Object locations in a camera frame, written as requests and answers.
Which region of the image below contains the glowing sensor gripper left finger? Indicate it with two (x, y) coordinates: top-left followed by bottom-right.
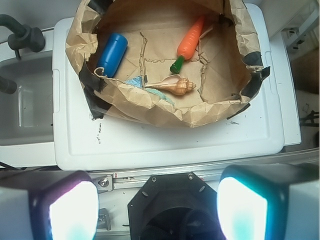
(0, 170), (99, 240)

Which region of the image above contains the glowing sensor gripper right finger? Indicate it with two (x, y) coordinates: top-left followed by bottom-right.
(216, 163), (320, 240)

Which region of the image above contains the white plastic cutting board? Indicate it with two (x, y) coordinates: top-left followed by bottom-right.
(52, 18), (285, 170)

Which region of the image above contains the tan spiral seashell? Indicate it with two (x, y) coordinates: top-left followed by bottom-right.
(146, 78), (197, 96)

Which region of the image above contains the crumpled brown paper bag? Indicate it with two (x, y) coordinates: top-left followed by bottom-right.
(65, 0), (270, 128)

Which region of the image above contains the dark grey sink faucet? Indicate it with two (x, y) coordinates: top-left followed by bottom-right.
(0, 14), (46, 60)

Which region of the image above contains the blue plastic bottle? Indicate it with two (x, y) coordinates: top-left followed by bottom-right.
(96, 33), (128, 78)

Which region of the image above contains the orange toy carrot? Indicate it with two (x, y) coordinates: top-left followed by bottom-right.
(170, 15), (205, 75)

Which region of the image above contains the aluminium rail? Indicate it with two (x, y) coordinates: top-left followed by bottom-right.
(88, 162), (228, 194)

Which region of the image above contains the black octagonal mount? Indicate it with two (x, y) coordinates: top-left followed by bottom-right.
(127, 172), (225, 240)

